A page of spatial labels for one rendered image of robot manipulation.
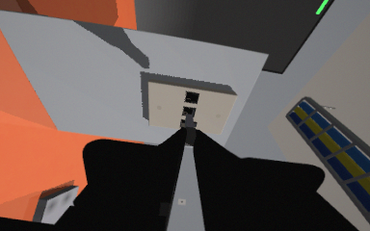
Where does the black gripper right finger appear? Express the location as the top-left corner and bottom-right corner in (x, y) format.
(193, 129), (325, 231)

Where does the grey panel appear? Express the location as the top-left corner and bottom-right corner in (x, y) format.
(0, 10), (269, 147)

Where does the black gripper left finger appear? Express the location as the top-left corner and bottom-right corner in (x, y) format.
(82, 127), (187, 231)

